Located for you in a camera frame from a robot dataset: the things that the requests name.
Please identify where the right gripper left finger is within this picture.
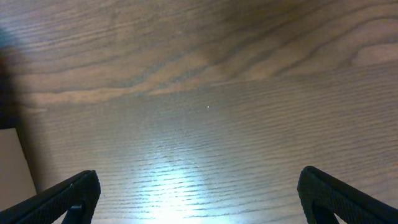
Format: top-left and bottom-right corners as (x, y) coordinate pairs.
(1, 170), (101, 224)

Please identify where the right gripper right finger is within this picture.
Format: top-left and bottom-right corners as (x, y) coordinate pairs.
(297, 166), (397, 224)

